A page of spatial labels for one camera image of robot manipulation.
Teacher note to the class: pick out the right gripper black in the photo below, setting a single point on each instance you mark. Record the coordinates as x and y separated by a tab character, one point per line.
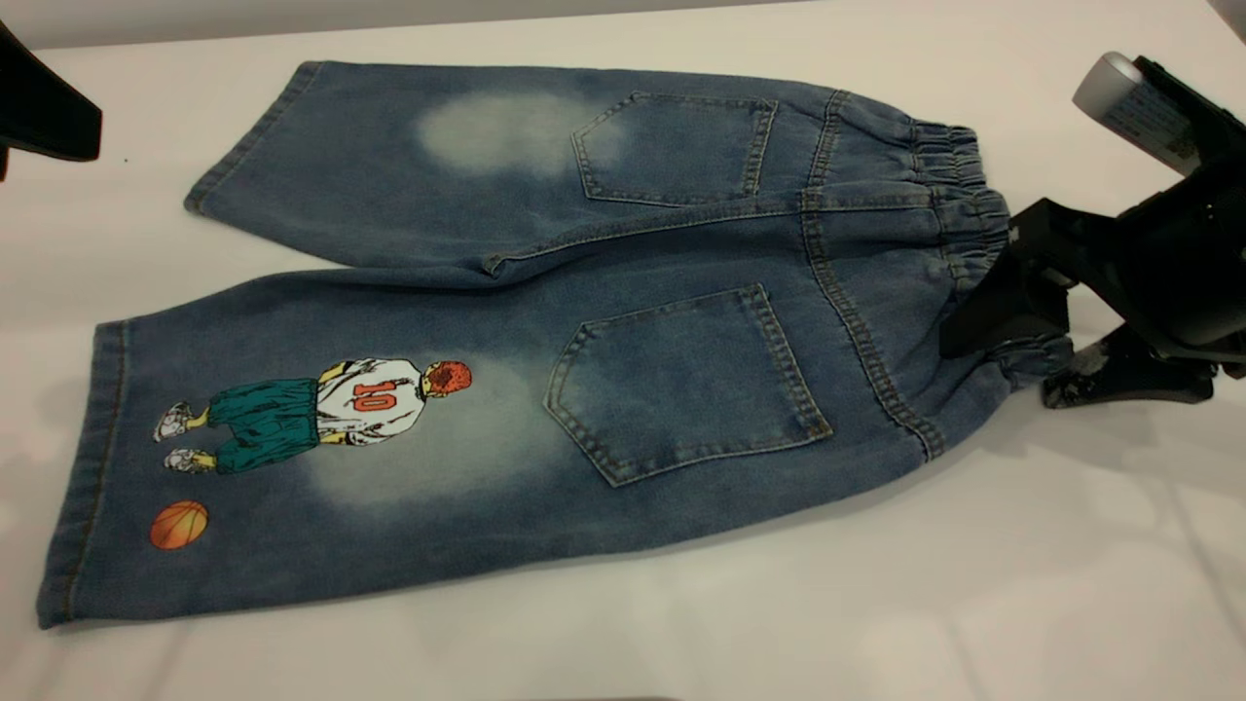
1183	263

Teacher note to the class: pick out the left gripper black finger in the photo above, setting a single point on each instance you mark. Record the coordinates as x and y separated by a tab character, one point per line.
49	117

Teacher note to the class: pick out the blue denim shorts basketball print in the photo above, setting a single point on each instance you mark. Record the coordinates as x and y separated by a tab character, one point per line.
681	253

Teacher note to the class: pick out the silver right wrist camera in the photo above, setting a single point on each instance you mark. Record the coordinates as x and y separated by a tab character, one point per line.
1134	107

